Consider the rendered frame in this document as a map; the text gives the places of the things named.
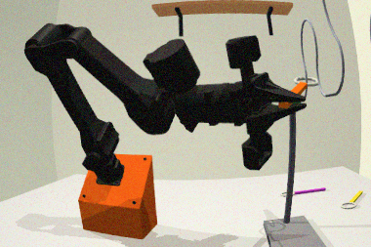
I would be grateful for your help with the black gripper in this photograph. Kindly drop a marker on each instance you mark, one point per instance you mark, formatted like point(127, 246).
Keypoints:
point(238, 103)

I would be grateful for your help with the white ring with yellow handle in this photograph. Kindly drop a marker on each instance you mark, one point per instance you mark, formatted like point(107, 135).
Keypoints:
point(352, 201)

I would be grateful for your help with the orange handle with grey loop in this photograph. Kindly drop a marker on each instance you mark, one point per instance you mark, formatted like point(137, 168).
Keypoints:
point(299, 88)

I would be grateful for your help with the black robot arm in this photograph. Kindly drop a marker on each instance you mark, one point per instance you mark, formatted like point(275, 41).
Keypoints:
point(151, 104)

